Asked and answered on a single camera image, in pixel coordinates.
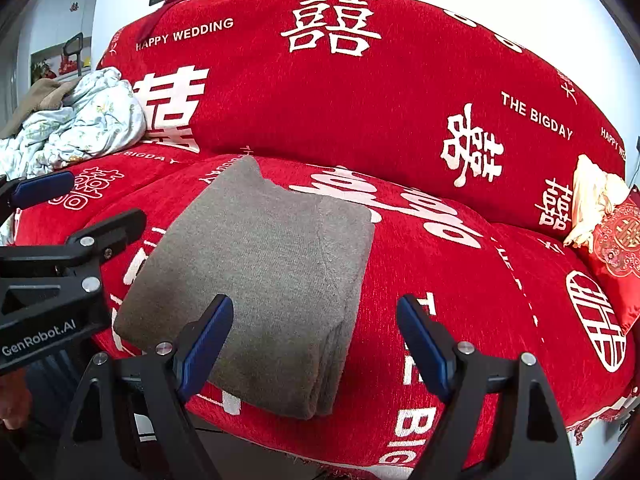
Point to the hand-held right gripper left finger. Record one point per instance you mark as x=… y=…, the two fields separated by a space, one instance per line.
x=205 y=345

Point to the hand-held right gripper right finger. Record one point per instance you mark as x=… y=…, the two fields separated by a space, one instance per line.
x=425 y=345

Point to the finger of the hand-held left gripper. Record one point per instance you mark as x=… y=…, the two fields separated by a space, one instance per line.
x=115 y=230
x=42 y=187

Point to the grey knit sweater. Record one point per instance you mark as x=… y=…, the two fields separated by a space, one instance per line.
x=260 y=270

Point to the pale floral crumpled cloth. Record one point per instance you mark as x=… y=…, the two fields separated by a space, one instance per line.
x=85 y=120

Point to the brown cloth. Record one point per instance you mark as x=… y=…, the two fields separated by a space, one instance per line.
x=42 y=95

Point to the red embroidered satin cushion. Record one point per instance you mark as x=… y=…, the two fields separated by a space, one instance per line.
x=620 y=255

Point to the cream crumpled cloth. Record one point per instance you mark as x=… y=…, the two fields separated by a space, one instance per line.
x=595 y=195

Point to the red printed sofa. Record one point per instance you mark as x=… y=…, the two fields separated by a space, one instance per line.
x=350 y=100

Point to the colourful wall poster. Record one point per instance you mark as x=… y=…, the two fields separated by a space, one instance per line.
x=47 y=67

